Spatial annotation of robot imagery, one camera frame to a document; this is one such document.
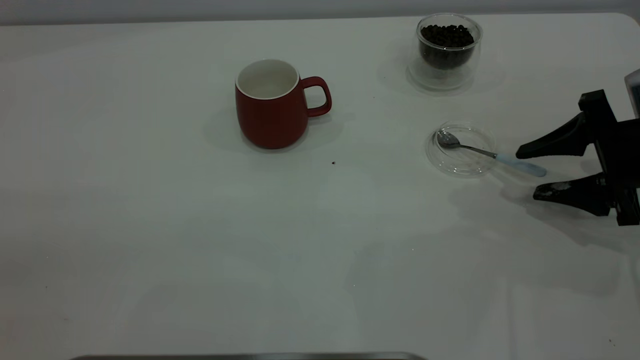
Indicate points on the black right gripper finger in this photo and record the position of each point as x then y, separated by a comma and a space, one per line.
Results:
585, 192
560, 142

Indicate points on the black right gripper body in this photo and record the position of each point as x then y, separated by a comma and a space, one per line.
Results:
622, 160

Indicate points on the red ceramic mug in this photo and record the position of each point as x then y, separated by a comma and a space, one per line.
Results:
272, 122

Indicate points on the clear glass cup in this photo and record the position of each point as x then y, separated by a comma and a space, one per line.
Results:
442, 77

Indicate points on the dark coffee beans pile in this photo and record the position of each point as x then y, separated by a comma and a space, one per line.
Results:
446, 37

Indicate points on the clear glass saucer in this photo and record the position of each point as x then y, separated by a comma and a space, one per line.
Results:
462, 162

